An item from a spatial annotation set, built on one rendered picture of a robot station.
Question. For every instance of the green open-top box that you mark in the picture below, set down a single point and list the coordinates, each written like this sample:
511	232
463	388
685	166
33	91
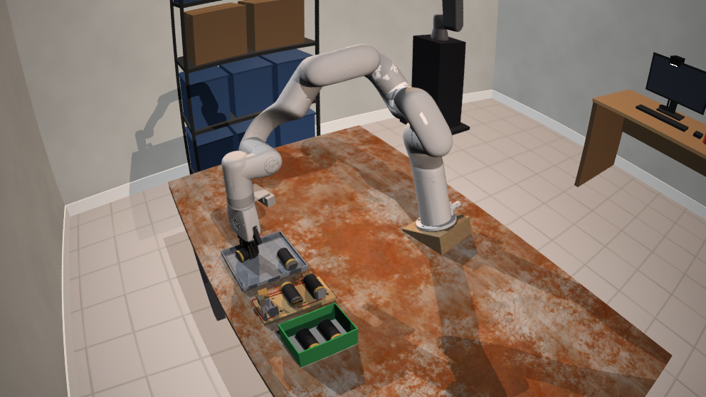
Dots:
325	348

